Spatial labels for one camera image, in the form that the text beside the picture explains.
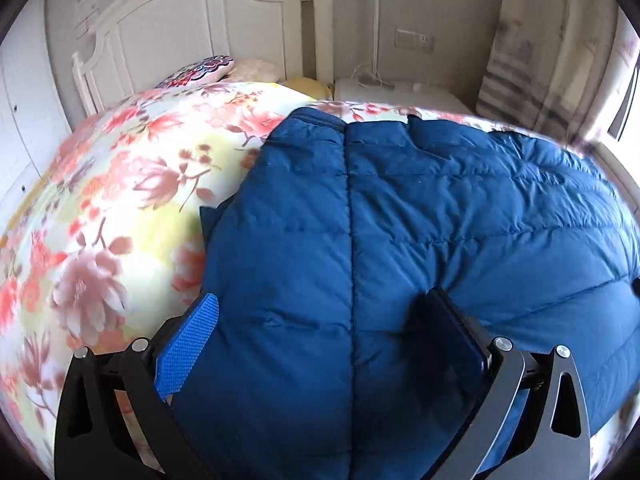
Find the white wooden headboard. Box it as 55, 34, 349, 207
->
71, 0, 335, 116

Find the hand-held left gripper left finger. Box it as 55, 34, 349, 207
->
53, 292, 220, 480

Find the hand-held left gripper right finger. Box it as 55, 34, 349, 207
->
424, 286, 592, 480

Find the patterned pillow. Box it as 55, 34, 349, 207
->
156, 55, 236, 89

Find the dark window frame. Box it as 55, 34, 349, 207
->
606, 67, 640, 143

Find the beige pillow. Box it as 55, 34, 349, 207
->
231, 58, 281, 83

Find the blue down jacket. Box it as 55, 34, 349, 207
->
170, 106, 640, 480

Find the striped curtain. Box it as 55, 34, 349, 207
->
475, 0, 640, 143

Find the wall socket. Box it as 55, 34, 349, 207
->
395, 29, 435, 52

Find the white wardrobe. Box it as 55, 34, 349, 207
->
0, 0, 73, 226

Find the white nightstand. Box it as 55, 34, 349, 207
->
334, 77, 476, 116

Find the yellow pillow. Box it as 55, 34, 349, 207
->
281, 76, 333, 101

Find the floral bed sheet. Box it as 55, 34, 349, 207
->
0, 81, 633, 480

